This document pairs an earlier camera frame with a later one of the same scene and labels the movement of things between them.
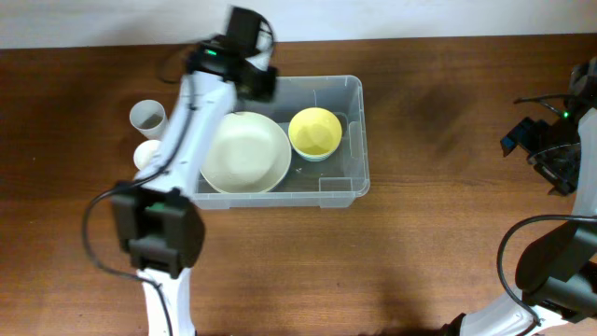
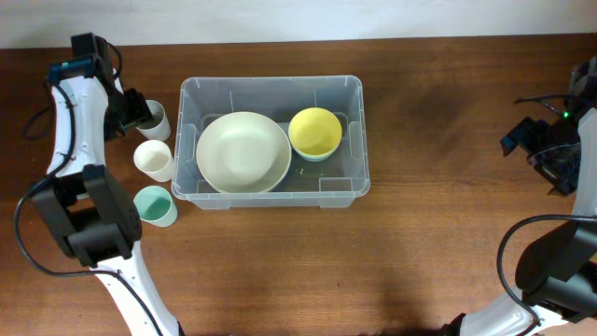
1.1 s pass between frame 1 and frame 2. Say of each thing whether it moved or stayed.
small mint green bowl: stayed
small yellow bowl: stayed
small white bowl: stayed
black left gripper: moved
